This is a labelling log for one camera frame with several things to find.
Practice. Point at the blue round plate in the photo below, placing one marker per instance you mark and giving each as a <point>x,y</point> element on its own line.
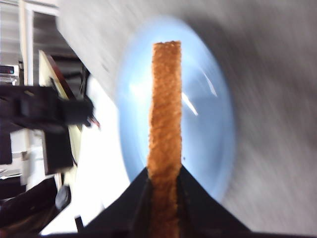
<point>207,117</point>

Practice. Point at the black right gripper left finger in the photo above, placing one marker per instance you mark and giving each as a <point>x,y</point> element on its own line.
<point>129,214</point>

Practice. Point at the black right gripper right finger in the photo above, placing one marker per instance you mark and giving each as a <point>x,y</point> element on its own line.
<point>200,213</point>

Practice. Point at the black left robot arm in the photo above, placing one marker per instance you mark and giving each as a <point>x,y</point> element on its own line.
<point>41,108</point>

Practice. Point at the white bread slice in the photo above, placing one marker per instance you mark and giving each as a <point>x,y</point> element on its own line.
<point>165,142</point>

